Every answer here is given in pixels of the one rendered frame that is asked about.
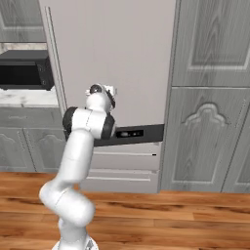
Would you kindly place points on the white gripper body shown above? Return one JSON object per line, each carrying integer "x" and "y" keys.
{"x": 110, "y": 89}

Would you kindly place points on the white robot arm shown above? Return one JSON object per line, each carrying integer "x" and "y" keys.
{"x": 75, "y": 153}

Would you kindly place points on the beige fridge door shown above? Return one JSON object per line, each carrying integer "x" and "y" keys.
{"x": 120, "y": 55}

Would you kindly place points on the fridge with black panel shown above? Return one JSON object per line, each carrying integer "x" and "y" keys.
{"x": 149, "y": 133}

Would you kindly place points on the beige fridge drawer front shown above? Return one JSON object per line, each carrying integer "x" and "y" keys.
{"x": 130, "y": 161}
{"x": 123, "y": 186}

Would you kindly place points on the grey base cupboard door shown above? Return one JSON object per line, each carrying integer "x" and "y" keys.
{"x": 45, "y": 149}
{"x": 13, "y": 149}

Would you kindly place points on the grey tall cupboard door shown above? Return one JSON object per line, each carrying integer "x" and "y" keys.
{"x": 215, "y": 42}
{"x": 241, "y": 162}
{"x": 198, "y": 143}

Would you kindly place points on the grey drawer front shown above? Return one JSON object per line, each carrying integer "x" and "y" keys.
{"x": 29, "y": 117}

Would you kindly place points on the black microwave oven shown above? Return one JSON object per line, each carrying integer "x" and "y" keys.
{"x": 22, "y": 70}

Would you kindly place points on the grey wall cupboard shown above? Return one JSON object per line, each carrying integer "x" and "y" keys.
{"x": 19, "y": 19}

